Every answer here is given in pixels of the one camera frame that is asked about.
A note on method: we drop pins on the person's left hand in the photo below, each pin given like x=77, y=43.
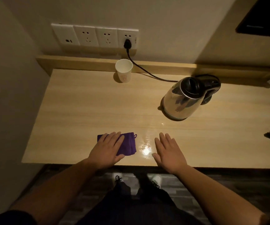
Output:
x=105, y=153

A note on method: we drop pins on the person's right hand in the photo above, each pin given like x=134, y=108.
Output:
x=170, y=156

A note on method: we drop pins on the purple cloth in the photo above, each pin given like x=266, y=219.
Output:
x=129, y=145

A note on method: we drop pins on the stainless steel electric kettle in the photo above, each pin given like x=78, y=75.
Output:
x=179, y=105

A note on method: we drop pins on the white paper cup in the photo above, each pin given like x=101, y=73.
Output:
x=124, y=70

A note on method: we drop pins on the person's right forearm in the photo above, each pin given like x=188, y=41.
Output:
x=214, y=199

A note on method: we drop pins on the person's left forearm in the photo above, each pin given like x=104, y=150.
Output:
x=60, y=192

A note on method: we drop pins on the black trousers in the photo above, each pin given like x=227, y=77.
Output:
x=137, y=208

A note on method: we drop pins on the black left sleeve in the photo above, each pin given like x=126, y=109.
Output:
x=8, y=219

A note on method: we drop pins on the black television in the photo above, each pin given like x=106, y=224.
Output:
x=264, y=16

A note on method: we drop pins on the white wall power socket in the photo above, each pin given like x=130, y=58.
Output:
x=106, y=37
x=86, y=36
x=133, y=36

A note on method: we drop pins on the white wall plate small ports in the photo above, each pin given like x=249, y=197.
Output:
x=64, y=33

